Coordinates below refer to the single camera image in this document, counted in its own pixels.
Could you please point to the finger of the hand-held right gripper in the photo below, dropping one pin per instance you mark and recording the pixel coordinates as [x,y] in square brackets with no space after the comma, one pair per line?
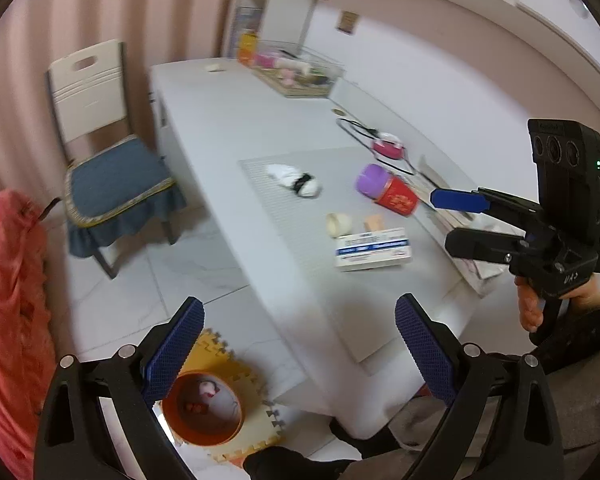
[480,246]
[455,199]

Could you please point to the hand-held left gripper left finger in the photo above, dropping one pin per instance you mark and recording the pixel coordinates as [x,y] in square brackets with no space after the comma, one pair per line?
[175,350]

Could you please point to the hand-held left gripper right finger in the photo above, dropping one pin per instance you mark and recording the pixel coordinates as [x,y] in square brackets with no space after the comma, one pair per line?
[425,350]

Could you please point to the white blue medicine box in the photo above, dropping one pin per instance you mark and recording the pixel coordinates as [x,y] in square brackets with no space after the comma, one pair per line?
[372,252]

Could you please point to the person's right forearm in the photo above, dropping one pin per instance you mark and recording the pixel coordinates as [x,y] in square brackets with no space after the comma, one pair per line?
[585,335]

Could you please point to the person's right hand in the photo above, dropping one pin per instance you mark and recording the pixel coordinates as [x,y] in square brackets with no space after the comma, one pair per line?
[530,310]

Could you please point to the yellow foam floor mat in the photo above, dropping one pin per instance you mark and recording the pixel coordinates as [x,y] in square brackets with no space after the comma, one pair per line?
[230,360]

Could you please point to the red paper container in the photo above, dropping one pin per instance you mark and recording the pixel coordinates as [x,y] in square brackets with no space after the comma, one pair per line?
[397,196]

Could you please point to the pink white desk device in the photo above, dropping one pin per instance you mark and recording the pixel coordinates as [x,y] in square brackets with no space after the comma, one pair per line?
[387,149]

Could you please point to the small peach packet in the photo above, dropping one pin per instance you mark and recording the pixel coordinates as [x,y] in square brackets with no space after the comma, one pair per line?
[373,223]

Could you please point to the orange round bin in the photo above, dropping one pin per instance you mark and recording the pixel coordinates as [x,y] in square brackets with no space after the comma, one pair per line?
[200,435]

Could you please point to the person's black trouser leg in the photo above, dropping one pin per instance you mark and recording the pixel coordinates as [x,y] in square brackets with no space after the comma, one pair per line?
[362,440]

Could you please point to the cream tape roll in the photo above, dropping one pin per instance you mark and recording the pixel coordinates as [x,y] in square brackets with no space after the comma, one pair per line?
[347,222]

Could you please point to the grey desk mat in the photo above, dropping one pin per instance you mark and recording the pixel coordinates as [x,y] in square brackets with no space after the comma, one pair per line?
[300,270]

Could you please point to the person's black foot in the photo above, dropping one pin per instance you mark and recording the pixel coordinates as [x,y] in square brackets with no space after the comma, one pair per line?
[290,464]

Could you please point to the red printed blanket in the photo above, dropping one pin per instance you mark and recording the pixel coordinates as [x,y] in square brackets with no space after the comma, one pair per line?
[10,310]

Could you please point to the white crumpled cloth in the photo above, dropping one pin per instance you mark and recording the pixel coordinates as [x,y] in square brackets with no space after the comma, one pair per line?
[285,175]

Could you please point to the person's grey clothing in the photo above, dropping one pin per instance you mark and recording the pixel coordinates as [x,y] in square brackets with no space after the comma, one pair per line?
[590,410]

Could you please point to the blue seat cushion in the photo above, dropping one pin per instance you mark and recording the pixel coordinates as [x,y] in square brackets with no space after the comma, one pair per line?
[115,180]

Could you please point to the clear storage box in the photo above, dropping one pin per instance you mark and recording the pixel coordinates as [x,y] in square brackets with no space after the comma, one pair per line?
[300,77]

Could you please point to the orange bottle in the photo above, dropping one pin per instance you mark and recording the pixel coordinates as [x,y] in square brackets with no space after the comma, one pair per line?
[247,47]

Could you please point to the white bookcase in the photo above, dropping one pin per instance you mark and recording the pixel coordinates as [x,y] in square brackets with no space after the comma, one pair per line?
[280,5]

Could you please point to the small white scrap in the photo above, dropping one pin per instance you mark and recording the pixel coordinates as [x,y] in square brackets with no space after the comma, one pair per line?
[213,67]

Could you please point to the white chair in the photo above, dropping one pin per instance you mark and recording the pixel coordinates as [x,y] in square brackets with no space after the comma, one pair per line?
[87,85]

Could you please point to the pink curtain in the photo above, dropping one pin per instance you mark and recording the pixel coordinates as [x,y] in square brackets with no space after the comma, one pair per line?
[170,10]

